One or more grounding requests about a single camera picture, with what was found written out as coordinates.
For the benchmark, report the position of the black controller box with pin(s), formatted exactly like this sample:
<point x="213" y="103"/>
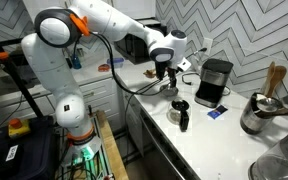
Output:
<point x="30" y="156"/>

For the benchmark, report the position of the wooden spoon round head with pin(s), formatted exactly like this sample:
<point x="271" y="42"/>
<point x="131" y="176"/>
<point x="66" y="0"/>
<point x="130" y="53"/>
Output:
<point x="278" y="75"/>

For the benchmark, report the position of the glass pitcher steel rim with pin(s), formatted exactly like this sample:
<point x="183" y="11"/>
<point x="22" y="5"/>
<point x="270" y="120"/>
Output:
<point x="277" y="160"/>

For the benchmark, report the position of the light wooden slotted spatula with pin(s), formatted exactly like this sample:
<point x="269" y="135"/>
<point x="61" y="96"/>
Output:
<point x="152" y="71"/>

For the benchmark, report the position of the dark wooden spoon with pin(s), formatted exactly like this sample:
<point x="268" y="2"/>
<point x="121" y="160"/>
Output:
<point x="147" y="74"/>

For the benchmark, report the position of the white drawer cabinet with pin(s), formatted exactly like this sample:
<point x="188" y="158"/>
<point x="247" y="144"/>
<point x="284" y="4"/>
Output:
<point x="99" y="110"/>

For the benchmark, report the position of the black microwave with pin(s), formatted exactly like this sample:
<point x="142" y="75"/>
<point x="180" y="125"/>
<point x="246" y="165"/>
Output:
<point x="134" y="50"/>

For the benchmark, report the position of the blue lidded container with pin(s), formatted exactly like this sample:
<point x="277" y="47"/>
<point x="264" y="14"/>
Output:
<point x="115" y="62"/>

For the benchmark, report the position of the white counter base cabinet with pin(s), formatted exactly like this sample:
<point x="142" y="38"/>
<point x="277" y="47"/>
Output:
<point x="134" y="126"/>

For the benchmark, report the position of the wooden cart top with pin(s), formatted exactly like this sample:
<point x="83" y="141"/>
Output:
<point x="112" y="146"/>

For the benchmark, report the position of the metal ladle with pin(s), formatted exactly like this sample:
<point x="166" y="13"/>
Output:
<point x="269" y="104"/>

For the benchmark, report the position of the blue packet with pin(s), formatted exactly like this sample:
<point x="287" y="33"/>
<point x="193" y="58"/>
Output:
<point x="217" y="112"/>

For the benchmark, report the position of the yellow emergency stop box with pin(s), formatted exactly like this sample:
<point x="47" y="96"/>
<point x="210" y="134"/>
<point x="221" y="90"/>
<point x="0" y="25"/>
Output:
<point x="17" y="128"/>

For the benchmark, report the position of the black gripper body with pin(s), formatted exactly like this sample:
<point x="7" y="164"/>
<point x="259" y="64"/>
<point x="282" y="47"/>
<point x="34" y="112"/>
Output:
<point x="171" y="72"/>

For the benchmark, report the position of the black silver coffee machine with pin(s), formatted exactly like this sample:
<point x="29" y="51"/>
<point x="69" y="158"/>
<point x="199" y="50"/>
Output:
<point x="214" y="80"/>

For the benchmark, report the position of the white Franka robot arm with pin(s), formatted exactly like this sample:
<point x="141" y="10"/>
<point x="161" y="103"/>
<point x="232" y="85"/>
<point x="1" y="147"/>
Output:
<point x="50" y="66"/>

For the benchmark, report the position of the red small object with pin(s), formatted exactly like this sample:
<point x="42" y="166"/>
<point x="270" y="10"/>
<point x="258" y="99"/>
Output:
<point x="104" y="68"/>

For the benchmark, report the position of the blue bottle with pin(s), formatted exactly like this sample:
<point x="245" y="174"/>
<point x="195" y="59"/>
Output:
<point x="76" y="62"/>

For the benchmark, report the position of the steel utensil holder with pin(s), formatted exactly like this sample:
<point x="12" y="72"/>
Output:
<point x="254" y="123"/>

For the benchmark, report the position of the white wall outlet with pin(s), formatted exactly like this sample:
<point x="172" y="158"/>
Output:
<point x="208" y="42"/>

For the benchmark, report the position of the metal robot stand frame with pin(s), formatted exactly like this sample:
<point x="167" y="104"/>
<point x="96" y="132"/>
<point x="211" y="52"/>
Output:
<point x="100" y="146"/>

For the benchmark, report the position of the grey dishwasher front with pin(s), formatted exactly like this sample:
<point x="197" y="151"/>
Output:
<point x="157" y="160"/>

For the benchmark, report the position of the narrow wooden spatula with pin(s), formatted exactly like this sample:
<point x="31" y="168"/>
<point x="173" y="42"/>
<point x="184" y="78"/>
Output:
<point x="270" y="75"/>

